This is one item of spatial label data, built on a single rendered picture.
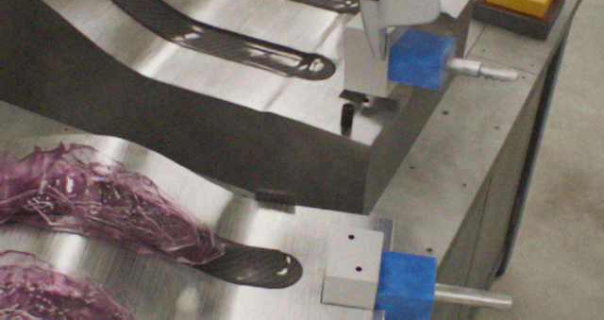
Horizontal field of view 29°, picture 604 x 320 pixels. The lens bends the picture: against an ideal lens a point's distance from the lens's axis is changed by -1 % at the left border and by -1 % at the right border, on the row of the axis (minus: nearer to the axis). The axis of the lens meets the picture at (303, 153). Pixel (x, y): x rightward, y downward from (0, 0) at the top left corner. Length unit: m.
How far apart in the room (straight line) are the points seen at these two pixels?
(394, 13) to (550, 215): 1.39
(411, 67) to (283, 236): 0.16
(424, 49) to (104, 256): 0.29
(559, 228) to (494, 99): 1.11
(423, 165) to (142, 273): 0.32
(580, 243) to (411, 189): 1.22
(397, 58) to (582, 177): 1.46
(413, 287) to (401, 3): 0.21
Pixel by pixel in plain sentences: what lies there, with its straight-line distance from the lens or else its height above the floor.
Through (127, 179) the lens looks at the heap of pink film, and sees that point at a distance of 0.81.
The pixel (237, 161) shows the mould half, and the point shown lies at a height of 0.83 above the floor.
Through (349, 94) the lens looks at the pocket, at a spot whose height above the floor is 0.87.
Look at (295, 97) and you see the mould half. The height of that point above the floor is 0.89.
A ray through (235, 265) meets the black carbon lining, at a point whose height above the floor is 0.85.
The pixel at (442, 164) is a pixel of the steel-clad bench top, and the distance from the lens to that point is 1.01.
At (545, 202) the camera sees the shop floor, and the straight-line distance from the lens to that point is 2.24.
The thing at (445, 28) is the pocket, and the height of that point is 0.87.
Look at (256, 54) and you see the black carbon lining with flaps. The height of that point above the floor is 0.88.
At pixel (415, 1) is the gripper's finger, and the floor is 1.00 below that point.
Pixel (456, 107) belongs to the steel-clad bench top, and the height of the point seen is 0.80.
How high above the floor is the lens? 1.44
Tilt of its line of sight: 40 degrees down
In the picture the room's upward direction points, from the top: 5 degrees clockwise
